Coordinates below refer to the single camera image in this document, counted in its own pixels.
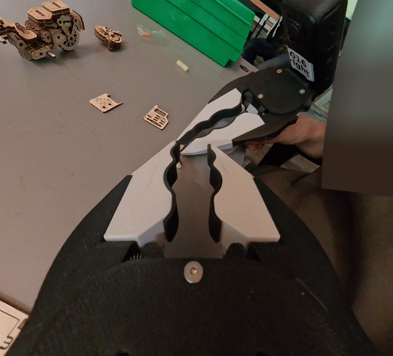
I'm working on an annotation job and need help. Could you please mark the clear plastic bag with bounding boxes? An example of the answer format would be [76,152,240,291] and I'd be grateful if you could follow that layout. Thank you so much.
[137,24,166,39]

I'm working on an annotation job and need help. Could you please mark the person's right forearm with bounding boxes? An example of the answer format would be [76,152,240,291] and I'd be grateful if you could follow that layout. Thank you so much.
[295,114,325,160]

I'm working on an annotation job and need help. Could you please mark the large wooden model motorcycle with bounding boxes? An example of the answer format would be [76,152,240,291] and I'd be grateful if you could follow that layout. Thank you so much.
[0,0,85,61]

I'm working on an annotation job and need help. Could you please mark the wooden piece with round cutouts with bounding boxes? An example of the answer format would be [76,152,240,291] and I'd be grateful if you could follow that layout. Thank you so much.
[89,93,123,114]

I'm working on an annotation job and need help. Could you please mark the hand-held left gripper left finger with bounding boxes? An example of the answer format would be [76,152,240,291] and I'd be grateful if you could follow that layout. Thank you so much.
[103,140,180,249]

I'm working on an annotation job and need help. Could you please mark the pale laser-cut parts sheet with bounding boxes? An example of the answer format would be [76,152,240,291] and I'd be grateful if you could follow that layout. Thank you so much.
[0,299,29,352]

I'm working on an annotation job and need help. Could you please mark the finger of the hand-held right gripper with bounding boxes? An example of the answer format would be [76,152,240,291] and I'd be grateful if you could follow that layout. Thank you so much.
[176,89,247,148]
[181,113,265,156]

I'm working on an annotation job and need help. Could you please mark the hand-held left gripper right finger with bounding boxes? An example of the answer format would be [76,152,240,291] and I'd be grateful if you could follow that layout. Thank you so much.
[207,144,281,250]

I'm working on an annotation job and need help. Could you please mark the small wooden model part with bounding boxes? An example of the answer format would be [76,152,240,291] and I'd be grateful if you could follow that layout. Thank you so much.
[94,25,123,52]

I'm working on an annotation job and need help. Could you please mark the green plastic bin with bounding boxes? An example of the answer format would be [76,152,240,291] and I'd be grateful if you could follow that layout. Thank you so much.
[131,0,255,68]

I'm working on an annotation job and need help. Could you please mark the grey desk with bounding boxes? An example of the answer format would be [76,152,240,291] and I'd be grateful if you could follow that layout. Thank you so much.
[0,0,260,313]

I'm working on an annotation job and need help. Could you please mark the wooden piece with slot cutouts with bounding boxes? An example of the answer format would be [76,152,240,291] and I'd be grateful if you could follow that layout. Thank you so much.
[143,105,169,130]

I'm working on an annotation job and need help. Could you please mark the person's right hand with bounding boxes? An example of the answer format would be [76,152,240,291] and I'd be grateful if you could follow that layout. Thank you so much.
[245,116,305,152]

